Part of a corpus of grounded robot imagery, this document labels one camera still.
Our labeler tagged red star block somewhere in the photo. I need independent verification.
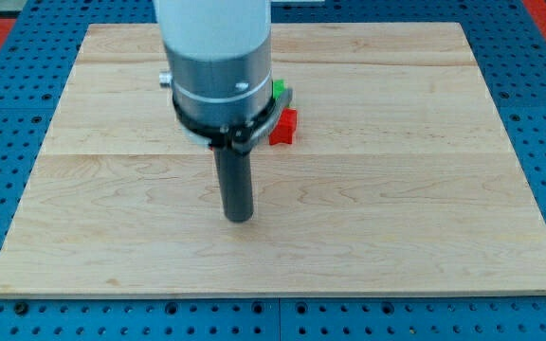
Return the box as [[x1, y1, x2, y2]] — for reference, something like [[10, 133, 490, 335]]
[[268, 108, 298, 146]]

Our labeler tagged wooden board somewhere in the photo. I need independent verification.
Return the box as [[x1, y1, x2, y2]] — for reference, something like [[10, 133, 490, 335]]
[[0, 23, 546, 299]]

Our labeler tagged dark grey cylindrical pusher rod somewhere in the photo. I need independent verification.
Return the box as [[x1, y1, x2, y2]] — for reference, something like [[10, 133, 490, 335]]
[[213, 149, 254, 223]]

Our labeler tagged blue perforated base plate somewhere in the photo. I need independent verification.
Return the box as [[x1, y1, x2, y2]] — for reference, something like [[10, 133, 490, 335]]
[[0, 0, 546, 340]]

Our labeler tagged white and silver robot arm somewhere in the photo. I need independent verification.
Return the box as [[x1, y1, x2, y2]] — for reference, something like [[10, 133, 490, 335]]
[[154, 0, 293, 154]]

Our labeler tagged green block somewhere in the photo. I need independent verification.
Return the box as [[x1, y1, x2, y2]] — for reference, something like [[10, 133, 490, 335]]
[[272, 79, 286, 99]]

